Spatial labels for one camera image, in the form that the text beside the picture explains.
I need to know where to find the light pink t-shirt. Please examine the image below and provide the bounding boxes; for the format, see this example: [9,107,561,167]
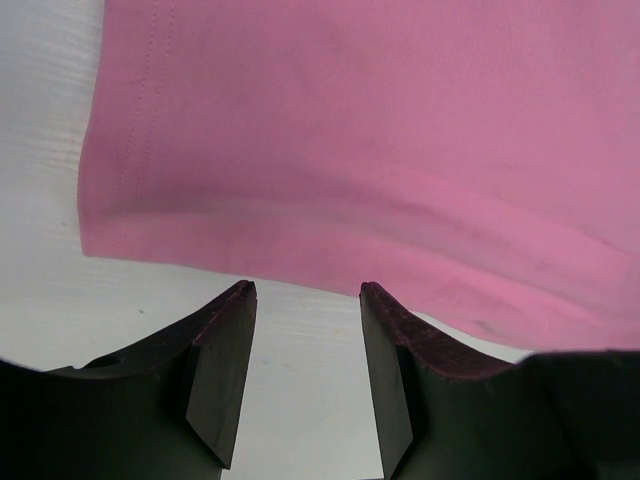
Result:
[78,1,639,350]

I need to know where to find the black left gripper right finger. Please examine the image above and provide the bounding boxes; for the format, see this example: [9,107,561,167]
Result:
[360,282,639,479]

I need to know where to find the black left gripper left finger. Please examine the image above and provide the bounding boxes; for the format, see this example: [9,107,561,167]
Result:
[1,280,257,479]

